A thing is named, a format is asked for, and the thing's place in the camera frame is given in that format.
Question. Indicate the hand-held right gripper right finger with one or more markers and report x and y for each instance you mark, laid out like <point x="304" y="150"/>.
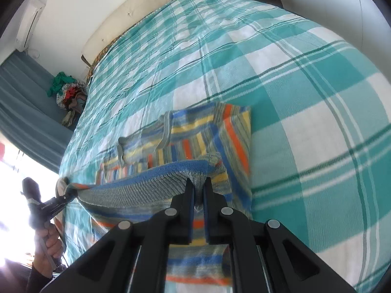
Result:
<point x="209" y="213"/>

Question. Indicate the white air conditioner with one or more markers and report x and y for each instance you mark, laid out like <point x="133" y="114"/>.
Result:
<point x="29" y="21"/>

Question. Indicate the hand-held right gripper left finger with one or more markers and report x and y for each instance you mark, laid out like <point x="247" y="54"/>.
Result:
<point x="191" y="213"/>

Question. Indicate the striped knit sweater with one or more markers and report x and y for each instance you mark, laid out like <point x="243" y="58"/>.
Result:
<point x="183" y="146"/>

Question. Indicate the blue-grey curtain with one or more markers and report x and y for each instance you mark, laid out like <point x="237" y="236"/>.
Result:
<point x="24" y="103"/>

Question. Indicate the cream padded headboard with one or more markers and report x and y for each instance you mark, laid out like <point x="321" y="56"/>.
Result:
<point x="137" y="6"/>

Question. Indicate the pile of clothes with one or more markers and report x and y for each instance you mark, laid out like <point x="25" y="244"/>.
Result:
<point x="68" y="93"/>

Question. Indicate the person's left hand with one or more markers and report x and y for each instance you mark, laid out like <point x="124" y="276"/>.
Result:
<point x="52" y="244"/>

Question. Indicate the person's left forearm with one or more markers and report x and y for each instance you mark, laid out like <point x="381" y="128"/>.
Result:
<point x="38" y="280"/>

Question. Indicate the teal checked blanket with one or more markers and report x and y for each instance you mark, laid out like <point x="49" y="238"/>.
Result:
<point x="305" y="97"/>

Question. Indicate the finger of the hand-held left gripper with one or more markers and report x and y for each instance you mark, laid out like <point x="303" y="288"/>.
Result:
<point x="67" y="196"/>

